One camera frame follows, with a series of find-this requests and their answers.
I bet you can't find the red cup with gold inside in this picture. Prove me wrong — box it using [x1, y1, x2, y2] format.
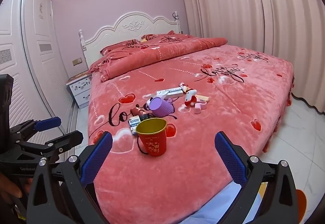
[135, 118, 168, 157]

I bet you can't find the person's left hand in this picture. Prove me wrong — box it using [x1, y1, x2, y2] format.
[0, 173, 33, 205]

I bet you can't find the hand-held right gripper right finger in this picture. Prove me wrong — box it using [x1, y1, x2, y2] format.
[214, 131, 296, 224]

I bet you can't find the pink heart printed blanket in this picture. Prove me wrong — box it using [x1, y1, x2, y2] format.
[88, 44, 295, 224]

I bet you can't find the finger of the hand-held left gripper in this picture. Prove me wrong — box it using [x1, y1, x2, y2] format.
[15, 131, 84, 163]
[10, 117, 62, 137]

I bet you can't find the small blue and white box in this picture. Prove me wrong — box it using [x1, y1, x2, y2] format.
[128, 115, 142, 135]

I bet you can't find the dark red packet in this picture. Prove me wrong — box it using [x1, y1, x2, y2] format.
[130, 107, 153, 119]

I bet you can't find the white nightstand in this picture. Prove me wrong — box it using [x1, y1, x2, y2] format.
[66, 74, 92, 109]

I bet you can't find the folded pink quilt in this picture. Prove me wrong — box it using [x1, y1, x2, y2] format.
[89, 35, 228, 83]

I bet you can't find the white carved headboard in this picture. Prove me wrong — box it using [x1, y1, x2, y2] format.
[79, 11, 182, 67]

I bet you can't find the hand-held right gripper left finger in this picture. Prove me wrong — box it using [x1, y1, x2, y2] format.
[27, 131, 113, 224]

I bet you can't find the white and red cat figurine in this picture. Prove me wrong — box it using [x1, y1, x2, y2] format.
[183, 88, 201, 108]

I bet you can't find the purple ribbed cup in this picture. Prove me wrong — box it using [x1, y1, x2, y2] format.
[149, 97, 174, 117]

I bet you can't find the white wardrobe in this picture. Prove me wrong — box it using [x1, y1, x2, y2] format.
[0, 0, 77, 138]

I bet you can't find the pale pink curtain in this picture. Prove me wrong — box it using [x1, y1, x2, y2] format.
[176, 0, 325, 113]

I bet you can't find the white and blue medicine box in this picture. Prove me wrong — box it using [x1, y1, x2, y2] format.
[156, 88, 184, 99]

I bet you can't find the blue bed sheet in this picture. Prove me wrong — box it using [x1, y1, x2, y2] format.
[197, 181, 266, 224]

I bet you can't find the pink printed pillow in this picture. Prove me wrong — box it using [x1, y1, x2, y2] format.
[141, 32, 191, 42]
[100, 40, 143, 55]

